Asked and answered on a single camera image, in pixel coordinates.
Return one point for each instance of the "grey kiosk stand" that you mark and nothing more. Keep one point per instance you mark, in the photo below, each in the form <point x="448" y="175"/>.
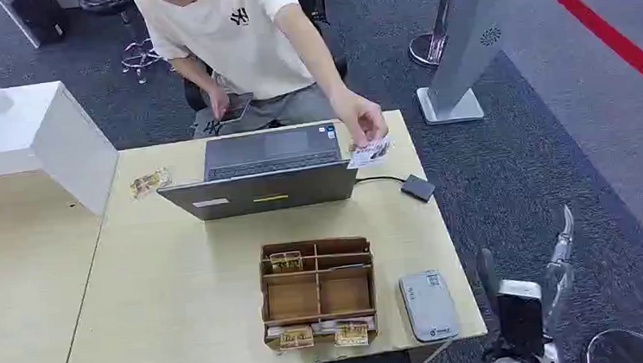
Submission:
<point x="468" y="36"/>

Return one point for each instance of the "wooden card box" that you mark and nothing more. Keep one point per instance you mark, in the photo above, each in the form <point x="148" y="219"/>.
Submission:
<point x="319" y="295"/>

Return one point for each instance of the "white card stack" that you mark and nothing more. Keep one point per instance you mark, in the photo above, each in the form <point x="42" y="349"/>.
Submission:
<point x="324" y="327"/>

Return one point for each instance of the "small black hub box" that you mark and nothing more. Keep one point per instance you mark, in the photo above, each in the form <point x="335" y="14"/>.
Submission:
<point x="417" y="188"/>

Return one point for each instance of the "chrome stanchion post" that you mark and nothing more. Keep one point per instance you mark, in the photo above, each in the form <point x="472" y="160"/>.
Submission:
<point x="431" y="45"/>

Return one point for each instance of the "grey card reader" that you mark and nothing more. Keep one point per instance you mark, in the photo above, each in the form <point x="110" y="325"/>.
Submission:
<point x="429" y="306"/>

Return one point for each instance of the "black case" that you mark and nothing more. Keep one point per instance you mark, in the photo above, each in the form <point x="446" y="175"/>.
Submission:
<point x="41" y="17"/>

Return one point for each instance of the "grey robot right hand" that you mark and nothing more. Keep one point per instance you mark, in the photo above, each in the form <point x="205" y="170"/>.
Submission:
<point x="521" y="322"/>

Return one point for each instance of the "chrome stool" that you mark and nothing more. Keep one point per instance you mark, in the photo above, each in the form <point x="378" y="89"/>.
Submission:
<point x="138" y="54"/>

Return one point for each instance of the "person's right hand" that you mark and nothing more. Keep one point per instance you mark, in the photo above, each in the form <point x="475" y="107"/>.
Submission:
<point x="217" y="101"/>

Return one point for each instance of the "dark round rimmed disc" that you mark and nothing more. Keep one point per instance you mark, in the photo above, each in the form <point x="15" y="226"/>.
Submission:
<point x="628" y="351"/>

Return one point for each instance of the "white printed card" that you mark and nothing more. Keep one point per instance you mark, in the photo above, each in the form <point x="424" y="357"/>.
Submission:
<point x="370" y="153"/>

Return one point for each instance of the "yellow printed card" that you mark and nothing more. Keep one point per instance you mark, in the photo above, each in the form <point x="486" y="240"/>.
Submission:
<point x="150" y="183"/>
<point x="296" y="338"/>
<point x="286" y="262"/>
<point x="351" y="334"/>

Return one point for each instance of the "grey laptop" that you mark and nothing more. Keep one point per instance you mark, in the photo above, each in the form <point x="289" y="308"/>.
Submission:
<point x="263" y="173"/>

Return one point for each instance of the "red floor tape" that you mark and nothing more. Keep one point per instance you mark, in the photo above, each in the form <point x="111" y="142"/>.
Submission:
<point x="602" y="31"/>

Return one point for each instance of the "person's left hand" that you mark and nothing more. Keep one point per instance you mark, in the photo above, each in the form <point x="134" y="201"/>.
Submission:
<point x="357" y="113"/>

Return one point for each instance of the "dark smartphone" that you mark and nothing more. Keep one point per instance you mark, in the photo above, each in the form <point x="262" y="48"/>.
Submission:
<point x="237" y="107"/>

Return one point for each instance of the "person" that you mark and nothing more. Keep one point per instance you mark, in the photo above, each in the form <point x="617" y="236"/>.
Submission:
<point x="241" y="43"/>

